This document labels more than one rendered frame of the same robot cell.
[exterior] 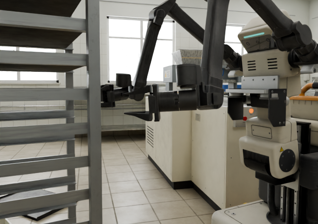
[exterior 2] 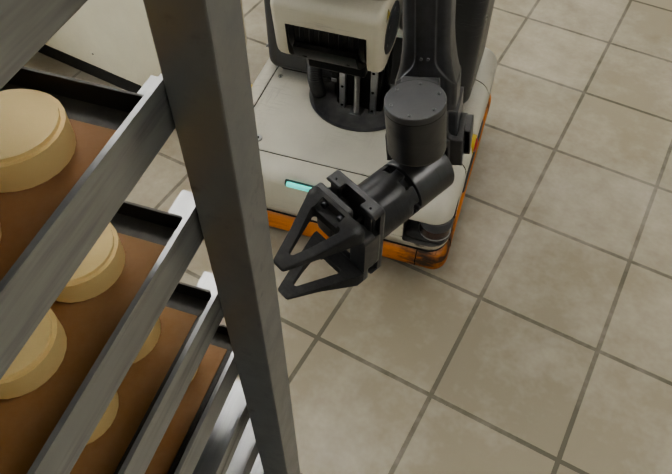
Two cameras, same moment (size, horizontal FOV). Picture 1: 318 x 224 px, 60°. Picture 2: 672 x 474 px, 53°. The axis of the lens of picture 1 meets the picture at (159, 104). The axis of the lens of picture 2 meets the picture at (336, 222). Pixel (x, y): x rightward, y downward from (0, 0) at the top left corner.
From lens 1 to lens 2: 75 cm
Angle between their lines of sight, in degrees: 61
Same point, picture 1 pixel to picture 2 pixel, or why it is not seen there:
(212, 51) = (450, 9)
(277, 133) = not seen: outside the picture
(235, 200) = not seen: hidden behind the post
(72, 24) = (173, 271)
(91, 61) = (265, 315)
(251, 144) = (315, 15)
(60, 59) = (178, 390)
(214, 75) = (456, 76)
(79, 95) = (226, 389)
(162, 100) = (389, 227)
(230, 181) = not seen: hidden behind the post
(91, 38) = (258, 264)
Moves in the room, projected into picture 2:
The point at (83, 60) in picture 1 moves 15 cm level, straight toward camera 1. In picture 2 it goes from (215, 318) to (417, 422)
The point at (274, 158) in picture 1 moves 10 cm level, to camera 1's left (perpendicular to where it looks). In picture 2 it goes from (379, 42) to (342, 67)
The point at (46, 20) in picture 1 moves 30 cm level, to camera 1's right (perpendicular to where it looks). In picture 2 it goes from (113, 366) to (482, 80)
